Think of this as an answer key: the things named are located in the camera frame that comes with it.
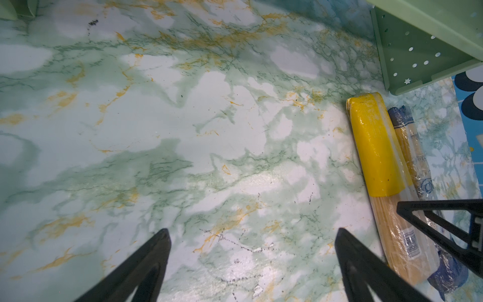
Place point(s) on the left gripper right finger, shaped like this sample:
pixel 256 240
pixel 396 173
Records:
pixel 363 273

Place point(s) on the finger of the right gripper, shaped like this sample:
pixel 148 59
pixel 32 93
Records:
pixel 471 255

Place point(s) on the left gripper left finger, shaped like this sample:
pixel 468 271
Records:
pixel 140 276

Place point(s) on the yellow spaghetti bag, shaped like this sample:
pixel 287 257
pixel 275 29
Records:
pixel 408 251

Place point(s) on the green wooden shelf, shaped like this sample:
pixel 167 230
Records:
pixel 317 49

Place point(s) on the blue clear spaghetti bag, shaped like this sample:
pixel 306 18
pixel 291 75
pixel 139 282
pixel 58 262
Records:
pixel 451 274

